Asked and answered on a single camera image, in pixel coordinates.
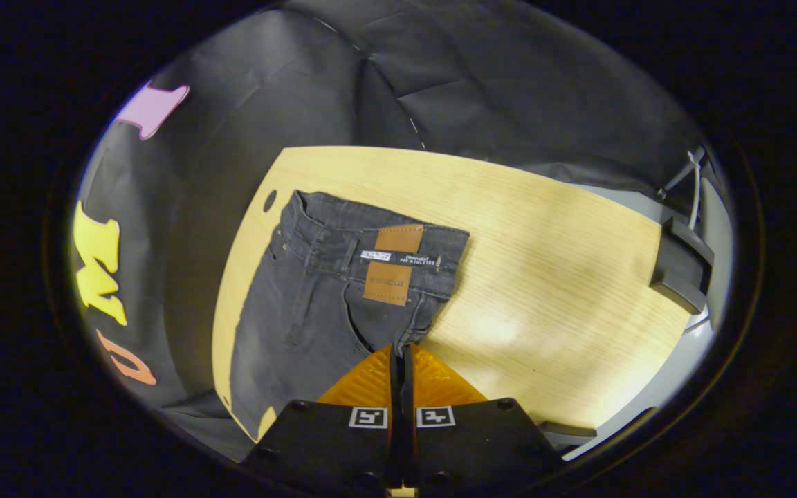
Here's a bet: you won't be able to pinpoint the black table clamp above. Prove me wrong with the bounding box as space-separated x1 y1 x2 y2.
650 216 715 315

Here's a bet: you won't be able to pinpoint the black jeans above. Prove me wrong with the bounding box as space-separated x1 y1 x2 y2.
229 190 472 441

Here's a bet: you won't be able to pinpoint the white cable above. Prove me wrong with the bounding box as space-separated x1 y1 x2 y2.
688 149 708 229

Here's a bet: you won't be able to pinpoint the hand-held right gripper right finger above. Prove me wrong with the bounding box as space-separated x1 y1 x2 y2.
400 344 567 493

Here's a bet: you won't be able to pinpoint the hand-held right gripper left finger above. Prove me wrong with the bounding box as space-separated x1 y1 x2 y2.
241 344 401 495

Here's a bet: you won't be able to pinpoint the black backdrop cloth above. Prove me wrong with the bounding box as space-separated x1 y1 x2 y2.
70 0 724 463

